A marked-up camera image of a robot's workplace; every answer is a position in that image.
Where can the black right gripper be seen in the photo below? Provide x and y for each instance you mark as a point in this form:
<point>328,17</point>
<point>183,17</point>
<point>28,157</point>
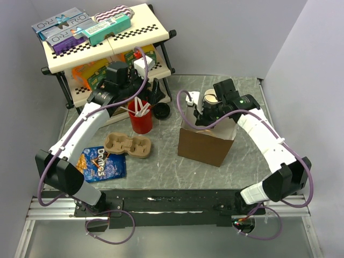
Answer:
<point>201,119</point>

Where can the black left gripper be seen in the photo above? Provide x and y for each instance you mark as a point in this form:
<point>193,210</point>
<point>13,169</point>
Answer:
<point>154,95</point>

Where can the brown paper cups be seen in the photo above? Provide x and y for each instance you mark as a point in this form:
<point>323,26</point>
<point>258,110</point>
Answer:
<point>210,97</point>

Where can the brown paper takeout bag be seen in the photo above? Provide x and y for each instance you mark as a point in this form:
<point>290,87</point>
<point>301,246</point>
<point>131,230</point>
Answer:
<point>209,146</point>

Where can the black coffee cup lids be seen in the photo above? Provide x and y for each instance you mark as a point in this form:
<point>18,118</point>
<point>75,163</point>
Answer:
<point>161,111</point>

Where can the brown pulp cup carrier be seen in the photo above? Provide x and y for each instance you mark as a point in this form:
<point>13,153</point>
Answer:
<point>119,143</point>

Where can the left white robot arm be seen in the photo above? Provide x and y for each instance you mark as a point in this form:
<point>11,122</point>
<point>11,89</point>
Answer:
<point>57,166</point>

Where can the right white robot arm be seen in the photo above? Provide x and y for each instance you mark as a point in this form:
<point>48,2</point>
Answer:
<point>288,173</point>

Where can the cream checkered shelf rack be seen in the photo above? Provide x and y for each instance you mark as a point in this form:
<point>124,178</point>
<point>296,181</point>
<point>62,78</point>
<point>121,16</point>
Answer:
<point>146,29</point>

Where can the white wrapped straw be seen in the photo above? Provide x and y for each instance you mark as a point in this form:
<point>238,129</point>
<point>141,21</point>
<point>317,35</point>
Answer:
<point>138,106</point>
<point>146,108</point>

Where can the green orange snack box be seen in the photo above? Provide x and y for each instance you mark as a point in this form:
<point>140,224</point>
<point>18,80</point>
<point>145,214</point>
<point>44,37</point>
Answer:
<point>94,80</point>

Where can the red ribbed plastic cup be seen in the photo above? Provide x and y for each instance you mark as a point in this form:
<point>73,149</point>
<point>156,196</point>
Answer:
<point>140,125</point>

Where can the teal foil box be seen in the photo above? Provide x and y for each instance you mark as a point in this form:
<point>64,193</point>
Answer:
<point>107,28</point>

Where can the purple wavy pouch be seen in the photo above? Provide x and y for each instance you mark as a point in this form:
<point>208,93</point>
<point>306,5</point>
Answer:
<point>99,17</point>

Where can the purple RO foil box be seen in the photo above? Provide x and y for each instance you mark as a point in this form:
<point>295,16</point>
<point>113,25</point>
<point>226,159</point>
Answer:
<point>66,40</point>

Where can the blue Doritos chip bag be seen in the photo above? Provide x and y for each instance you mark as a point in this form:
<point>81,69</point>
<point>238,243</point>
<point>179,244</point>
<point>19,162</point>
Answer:
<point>97,165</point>

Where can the silver RO foil box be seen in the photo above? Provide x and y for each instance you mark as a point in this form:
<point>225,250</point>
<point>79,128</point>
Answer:
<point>58,23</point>

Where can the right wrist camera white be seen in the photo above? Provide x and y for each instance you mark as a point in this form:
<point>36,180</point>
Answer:
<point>193,99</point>

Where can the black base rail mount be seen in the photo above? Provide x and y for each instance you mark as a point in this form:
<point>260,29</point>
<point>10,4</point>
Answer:
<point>168,207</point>

